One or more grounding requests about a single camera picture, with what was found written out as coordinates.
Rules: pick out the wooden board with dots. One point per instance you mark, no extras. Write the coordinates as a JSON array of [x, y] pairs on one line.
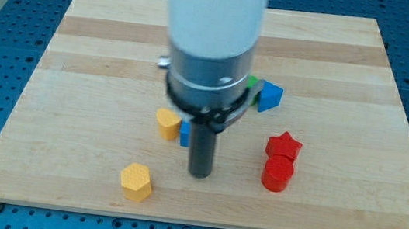
[[88, 111]]

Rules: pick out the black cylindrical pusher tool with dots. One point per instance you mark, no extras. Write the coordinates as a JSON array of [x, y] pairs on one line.
[[202, 145]]

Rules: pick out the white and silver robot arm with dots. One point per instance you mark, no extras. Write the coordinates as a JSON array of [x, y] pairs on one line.
[[212, 45]]

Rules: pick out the blue triangle block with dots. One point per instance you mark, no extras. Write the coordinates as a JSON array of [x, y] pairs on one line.
[[269, 97]]

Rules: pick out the green star block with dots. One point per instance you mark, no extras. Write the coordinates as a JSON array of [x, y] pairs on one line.
[[252, 80]]

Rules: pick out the yellow heart block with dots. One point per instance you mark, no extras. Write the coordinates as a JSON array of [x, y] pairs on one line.
[[169, 123]]

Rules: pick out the blue cube block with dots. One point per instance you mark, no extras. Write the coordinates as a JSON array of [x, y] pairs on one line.
[[184, 134]]

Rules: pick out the red cylinder block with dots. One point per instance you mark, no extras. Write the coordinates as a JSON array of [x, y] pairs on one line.
[[277, 173]]

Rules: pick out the red star block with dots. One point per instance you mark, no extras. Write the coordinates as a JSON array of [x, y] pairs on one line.
[[284, 145]]

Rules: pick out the yellow hexagon block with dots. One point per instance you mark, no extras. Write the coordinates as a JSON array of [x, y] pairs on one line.
[[136, 182]]

